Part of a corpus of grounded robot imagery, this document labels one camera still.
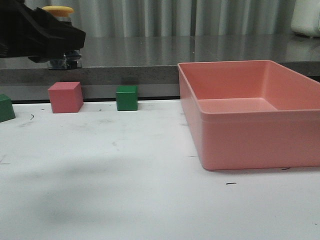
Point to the green cube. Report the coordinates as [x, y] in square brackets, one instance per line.
[127, 98]

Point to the grey stone counter ledge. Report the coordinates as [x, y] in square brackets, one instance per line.
[150, 63]

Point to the yellow push button switch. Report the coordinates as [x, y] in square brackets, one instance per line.
[71, 59]

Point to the pink cube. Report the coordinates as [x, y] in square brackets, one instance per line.
[65, 97]

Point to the white appliance in background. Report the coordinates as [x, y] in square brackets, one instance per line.
[306, 18]

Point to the green block at left edge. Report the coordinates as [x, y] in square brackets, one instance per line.
[6, 109]

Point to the pink plastic bin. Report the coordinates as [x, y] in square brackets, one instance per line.
[251, 114]

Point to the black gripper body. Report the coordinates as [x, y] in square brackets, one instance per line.
[35, 33]

